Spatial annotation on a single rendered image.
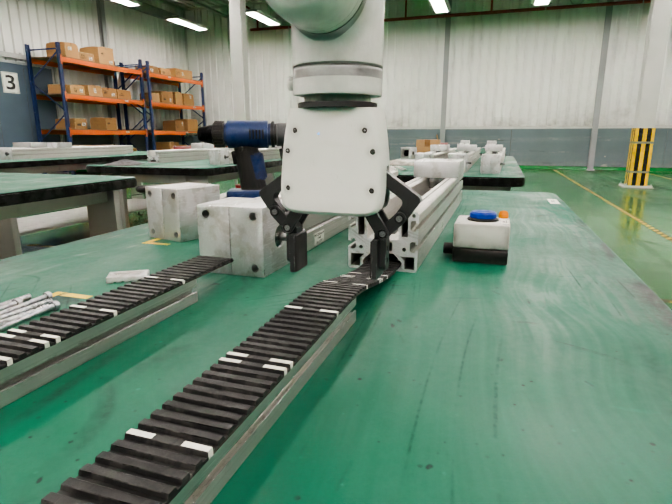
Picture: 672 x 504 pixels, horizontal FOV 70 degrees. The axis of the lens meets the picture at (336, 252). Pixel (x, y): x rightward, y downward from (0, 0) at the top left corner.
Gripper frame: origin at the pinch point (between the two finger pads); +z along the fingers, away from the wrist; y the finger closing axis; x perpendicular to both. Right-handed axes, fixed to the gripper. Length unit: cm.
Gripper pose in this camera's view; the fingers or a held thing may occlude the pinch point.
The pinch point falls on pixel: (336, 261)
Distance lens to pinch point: 49.5
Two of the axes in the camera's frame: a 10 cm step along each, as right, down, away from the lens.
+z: 0.0, 9.7, 2.3
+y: 9.5, 0.8, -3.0
